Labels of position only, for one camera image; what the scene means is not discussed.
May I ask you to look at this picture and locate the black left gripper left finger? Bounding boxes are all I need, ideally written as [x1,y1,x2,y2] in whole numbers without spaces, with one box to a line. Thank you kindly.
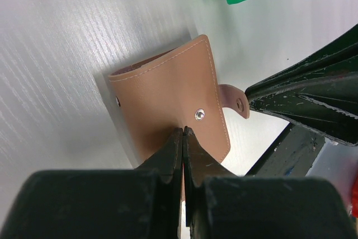
[1,128,182,238]

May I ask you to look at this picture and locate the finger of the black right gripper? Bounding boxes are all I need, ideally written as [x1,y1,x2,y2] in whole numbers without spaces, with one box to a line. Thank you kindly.
[245,26,357,146]

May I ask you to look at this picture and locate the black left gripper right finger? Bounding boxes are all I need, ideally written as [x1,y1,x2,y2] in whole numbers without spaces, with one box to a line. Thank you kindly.
[182,127,357,238]

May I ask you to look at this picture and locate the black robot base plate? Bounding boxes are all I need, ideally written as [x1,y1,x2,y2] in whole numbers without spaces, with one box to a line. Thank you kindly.
[246,123,325,177]

